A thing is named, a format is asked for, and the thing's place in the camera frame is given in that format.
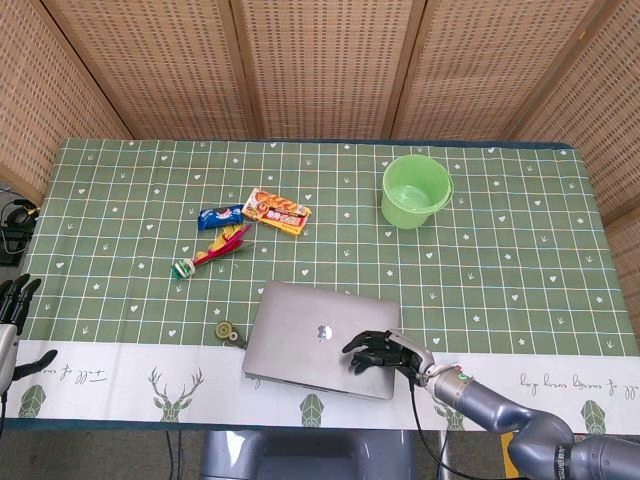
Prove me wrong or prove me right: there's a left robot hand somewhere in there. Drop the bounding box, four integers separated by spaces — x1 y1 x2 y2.
0 273 59 401

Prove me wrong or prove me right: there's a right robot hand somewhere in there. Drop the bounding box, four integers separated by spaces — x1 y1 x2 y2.
342 328 437 386

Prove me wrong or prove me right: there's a silver laptop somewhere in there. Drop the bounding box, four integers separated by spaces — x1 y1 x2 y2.
241 279 402 401

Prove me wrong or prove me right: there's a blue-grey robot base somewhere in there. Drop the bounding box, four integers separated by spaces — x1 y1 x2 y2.
199 428 417 480

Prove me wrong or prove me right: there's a green checked tablecloth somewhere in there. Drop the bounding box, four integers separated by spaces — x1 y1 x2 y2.
3 138 640 436

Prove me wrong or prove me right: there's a green plastic bucket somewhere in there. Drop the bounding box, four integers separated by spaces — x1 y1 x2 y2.
380 154 455 231

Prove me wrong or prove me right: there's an orange snack box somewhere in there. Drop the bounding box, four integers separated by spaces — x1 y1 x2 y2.
241 187 313 237

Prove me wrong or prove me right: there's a colourful feather shuttlecock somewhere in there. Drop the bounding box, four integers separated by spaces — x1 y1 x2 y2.
171 223 254 282

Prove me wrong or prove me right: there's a blue snack pack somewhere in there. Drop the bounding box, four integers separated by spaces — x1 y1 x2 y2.
196 205 244 232

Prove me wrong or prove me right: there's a woven bamboo folding screen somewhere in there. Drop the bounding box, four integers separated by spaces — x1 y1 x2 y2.
0 0 640 226

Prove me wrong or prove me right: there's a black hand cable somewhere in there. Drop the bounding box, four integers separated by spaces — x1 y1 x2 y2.
407 372 449 480

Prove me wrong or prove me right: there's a black device with cables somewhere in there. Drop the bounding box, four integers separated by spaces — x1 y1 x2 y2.
0 187 41 267

